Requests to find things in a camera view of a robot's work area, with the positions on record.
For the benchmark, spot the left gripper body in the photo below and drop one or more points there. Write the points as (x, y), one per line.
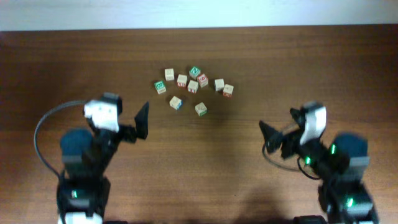
(124, 136)

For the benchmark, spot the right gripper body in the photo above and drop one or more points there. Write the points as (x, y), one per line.
(286, 143)

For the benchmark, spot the blue D wooden block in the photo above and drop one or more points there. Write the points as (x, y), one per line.
(175, 103)

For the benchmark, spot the green-sided wooden block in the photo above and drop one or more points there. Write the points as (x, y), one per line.
(201, 109)

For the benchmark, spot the red Q wooden block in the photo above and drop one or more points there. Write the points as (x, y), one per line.
(228, 90)

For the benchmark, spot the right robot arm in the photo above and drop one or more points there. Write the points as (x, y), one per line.
(342, 194)

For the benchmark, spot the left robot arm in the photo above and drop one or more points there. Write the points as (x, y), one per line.
(83, 190)

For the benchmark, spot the green B wooden block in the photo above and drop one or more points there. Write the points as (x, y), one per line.
(160, 87)

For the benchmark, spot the plain top-left wooden block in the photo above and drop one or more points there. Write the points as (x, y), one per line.
(169, 74)

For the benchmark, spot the red-sided wooden block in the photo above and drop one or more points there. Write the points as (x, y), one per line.
(182, 81)

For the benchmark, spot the red-striped centre wooden block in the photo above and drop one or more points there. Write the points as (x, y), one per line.
(192, 86)

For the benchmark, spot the green N wooden block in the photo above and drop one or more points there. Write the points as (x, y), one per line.
(194, 72)

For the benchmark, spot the red 9 wooden block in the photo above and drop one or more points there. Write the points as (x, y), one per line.
(202, 80)

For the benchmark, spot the plain right wooden block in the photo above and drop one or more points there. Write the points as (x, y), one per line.
(219, 84)

